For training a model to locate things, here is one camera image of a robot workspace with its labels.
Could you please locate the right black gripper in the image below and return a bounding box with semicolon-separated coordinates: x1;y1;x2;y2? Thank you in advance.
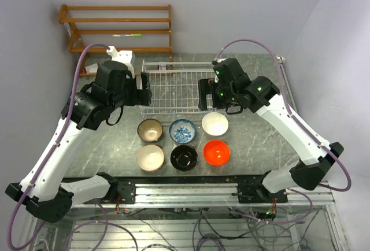
198;77;238;110

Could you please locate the white wire dish rack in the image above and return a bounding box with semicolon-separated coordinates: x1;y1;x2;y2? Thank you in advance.
140;61;224;115

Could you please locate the white ceramic bowl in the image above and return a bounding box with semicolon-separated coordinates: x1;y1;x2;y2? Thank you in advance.
202;112;229;136

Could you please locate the blue patterned white bowl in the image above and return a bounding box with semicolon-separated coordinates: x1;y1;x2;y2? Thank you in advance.
169;119;197;144

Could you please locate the orange red bowl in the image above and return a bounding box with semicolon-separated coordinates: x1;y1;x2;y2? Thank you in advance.
203;140;231;167

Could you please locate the glossy black bowl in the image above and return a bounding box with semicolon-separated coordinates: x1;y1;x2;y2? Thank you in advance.
170;145;198;172

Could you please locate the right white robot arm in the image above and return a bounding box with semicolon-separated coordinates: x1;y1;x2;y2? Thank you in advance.
198;58;344;202

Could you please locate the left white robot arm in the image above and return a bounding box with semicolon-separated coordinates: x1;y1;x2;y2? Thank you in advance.
5;61;152;223

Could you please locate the wooden slatted shelf rack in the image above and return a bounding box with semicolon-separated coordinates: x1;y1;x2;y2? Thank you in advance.
58;4;173;62

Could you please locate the dark bowl beige inside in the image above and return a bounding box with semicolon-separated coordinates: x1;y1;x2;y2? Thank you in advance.
137;119;164;143

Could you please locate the brown bowl cream inside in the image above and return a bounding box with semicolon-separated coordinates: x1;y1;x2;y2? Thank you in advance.
136;145;165;172

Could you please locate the green white pen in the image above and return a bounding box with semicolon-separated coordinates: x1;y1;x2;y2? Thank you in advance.
112;34;142;38

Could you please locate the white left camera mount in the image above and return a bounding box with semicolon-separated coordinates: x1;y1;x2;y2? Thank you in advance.
106;46;135;76

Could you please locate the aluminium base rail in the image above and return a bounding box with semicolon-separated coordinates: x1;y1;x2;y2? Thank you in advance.
62;172;336;208

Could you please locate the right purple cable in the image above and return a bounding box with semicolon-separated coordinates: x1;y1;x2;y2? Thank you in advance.
219;39;352;225

